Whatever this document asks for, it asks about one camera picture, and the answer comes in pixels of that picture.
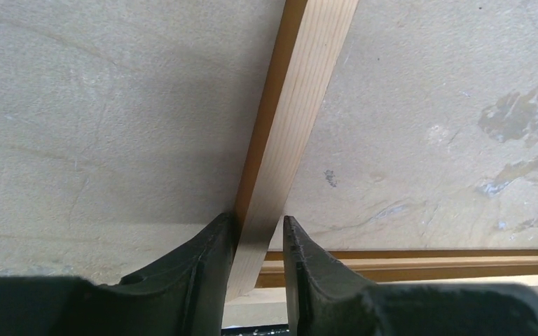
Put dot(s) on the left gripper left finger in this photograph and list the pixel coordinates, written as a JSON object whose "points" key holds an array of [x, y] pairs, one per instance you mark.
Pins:
{"points": [[181, 293]]}

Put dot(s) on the wooden picture frame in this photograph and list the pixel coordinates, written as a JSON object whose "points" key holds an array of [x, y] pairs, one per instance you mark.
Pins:
{"points": [[388, 125]]}

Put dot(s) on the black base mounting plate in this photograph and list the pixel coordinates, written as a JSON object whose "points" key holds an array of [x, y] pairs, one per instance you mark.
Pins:
{"points": [[276, 329]]}

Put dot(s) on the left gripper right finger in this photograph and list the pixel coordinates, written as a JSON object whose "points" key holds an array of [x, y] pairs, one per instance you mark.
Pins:
{"points": [[325, 297]]}

